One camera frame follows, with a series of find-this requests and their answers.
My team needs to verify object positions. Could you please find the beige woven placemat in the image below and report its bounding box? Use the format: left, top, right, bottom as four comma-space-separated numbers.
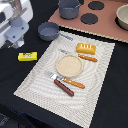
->
14, 32, 115, 128

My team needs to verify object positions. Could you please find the beige bowl on stove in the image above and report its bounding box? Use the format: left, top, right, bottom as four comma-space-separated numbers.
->
116, 4, 128, 30

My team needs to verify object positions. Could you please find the brown toy sausage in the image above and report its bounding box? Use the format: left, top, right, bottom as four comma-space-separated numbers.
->
54, 79, 74, 97

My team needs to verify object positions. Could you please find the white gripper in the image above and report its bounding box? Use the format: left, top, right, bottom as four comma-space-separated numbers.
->
0, 0, 33, 49

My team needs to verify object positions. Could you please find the orange toy bread loaf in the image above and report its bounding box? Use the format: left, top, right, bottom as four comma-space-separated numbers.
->
76, 43, 96, 55

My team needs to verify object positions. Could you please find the black stove burner disc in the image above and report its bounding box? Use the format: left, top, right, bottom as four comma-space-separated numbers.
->
81, 13, 98, 25

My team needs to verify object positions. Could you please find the dark grey cooking pot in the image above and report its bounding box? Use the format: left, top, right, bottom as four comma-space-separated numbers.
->
58, 0, 81, 19

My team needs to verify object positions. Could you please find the yellow box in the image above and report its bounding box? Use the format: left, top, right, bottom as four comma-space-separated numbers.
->
18, 52, 37, 61

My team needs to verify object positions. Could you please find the grey round bowl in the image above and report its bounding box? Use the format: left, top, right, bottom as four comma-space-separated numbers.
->
38, 22, 59, 41

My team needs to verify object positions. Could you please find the tan round plate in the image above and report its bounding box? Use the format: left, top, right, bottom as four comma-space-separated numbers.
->
56, 55, 83, 77

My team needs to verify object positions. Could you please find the pink stove board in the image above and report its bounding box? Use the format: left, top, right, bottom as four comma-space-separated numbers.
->
49, 0, 128, 43

